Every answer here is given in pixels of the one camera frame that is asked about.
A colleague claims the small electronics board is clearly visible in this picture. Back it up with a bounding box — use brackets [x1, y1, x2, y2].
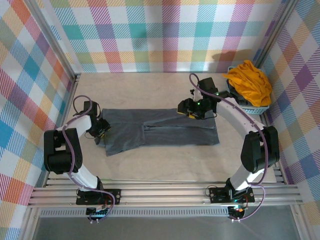
[228, 203, 249, 216]
[86, 206, 111, 219]

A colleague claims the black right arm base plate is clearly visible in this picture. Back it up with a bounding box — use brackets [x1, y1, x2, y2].
[208, 186, 256, 204]

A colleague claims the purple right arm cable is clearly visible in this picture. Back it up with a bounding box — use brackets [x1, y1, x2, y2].
[189, 73, 271, 223]

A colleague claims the dark grey crumpled garment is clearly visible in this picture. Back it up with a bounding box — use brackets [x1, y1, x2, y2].
[226, 79, 251, 106]

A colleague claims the light blue plastic basket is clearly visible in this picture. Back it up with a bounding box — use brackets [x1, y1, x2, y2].
[227, 65, 271, 116]

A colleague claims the orange t-shirt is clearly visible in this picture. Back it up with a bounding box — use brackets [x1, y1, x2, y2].
[222, 59, 273, 107]

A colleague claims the grey t-shirt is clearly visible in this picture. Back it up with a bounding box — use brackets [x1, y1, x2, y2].
[94, 107, 221, 157]

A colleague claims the slotted grey cable duct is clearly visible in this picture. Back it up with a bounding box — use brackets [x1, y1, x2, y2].
[39, 206, 230, 218]

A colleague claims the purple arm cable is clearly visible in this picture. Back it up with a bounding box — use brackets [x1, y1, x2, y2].
[189, 73, 271, 223]
[61, 94, 119, 223]

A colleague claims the aluminium mounting rail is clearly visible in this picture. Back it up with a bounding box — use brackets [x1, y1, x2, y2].
[27, 177, 304, 207]

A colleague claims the aluminium frame post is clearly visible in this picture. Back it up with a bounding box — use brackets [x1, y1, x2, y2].
[26, 0, 81, 85]
[253, 0, 300, 68]

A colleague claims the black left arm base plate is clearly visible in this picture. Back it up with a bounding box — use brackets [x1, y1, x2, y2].
[76, 188, 122, 206]

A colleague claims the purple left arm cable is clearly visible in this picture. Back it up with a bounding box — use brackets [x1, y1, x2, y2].
[61, 94, 119, 223]

